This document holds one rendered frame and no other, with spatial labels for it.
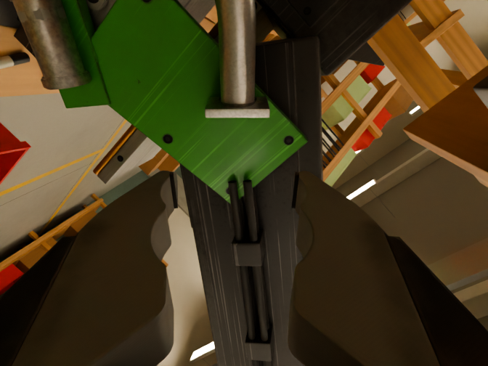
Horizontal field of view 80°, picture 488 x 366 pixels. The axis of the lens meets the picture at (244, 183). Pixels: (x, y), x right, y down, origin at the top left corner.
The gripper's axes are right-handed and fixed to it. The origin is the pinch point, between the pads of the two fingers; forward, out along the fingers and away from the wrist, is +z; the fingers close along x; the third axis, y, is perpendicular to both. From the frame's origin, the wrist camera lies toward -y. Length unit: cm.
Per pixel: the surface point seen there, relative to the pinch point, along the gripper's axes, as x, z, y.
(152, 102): -8.2, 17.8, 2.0
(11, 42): -32.7, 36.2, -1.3
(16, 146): -47, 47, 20
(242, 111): 0.4, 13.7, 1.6
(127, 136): -16.5, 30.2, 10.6
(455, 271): 176, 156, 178
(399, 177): 371, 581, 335
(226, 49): -0.9, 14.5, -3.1
